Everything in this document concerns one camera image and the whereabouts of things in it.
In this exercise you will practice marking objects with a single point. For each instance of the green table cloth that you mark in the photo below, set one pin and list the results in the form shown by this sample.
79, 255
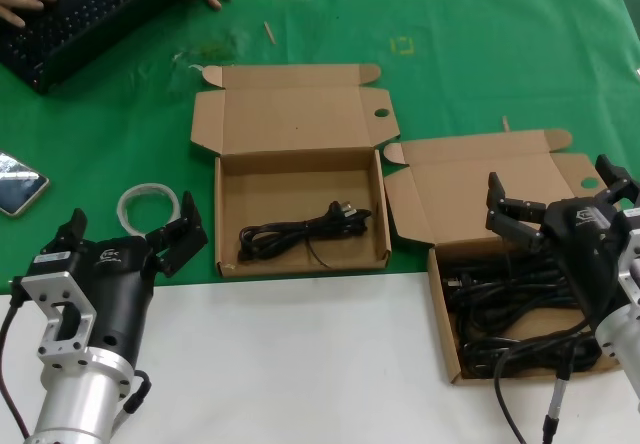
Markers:
450, 89

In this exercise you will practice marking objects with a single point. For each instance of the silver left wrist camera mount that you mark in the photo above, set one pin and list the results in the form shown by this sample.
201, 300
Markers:
50, 284

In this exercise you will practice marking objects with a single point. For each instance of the black laptop keyboard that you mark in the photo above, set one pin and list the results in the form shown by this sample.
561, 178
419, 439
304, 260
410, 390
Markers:
90, 19

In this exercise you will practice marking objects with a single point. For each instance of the open brown cardboard box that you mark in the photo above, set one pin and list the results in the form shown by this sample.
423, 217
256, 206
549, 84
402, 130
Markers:
475, 189
300, 114

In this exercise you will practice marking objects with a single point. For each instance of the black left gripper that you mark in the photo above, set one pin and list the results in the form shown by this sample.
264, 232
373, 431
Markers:
120, 294

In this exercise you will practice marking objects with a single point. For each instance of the white tape scrap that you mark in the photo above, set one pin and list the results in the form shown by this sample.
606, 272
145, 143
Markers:
194, 67

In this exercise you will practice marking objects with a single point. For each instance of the translucent white tape roll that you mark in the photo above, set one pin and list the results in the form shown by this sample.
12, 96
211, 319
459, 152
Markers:
123, 214

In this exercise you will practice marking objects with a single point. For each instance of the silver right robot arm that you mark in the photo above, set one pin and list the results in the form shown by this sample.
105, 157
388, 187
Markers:
622, 339

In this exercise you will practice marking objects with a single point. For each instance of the small wooden stick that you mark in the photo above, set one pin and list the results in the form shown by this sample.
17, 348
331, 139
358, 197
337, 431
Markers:
506, 125
270, 32

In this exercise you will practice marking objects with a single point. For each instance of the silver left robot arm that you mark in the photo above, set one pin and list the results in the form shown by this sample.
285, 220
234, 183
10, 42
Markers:
75, 404

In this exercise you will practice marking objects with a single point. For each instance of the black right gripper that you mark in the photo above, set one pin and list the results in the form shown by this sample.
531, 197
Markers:
590, 244

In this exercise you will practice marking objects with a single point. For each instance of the smartphone with silver edge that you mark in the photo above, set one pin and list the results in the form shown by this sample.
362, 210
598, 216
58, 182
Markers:
17, 184

